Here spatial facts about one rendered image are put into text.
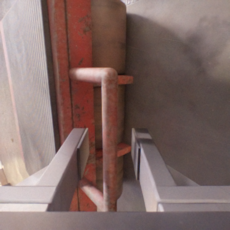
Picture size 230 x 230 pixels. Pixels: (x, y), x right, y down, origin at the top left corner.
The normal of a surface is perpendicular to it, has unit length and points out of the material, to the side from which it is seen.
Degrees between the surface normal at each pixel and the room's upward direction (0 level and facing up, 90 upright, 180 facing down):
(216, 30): 0
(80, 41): 90
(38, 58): 0
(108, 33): 76
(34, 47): 0
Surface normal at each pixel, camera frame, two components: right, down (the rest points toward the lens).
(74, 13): 0.65, 0.21
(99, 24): 0.26, 0.26
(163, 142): -0.76, 0.18
